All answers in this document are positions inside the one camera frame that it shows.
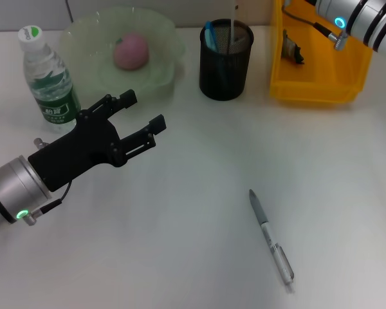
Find silver white pen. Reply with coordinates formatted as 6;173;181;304
248;189;295;294

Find pink peach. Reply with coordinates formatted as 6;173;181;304
112;31;150;71

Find blue and teal scissors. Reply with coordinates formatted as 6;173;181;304
204;21;219;52

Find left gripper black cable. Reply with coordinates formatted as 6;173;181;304
40;180;73;215

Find yellow plastic bin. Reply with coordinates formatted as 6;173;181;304
269;0;374;104

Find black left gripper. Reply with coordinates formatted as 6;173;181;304
28;89;167;193

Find green plastic wrapper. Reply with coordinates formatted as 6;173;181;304
281;29;306;66

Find translucent green fruit plate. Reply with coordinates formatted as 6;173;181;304
59;6;186;104

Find clear bottle with green label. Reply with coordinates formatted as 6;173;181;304
17;24;84;135

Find black mesh pen holder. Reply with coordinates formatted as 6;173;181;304
199;18;255;102

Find clear plastic ruler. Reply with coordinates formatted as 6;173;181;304
228;0;239;55

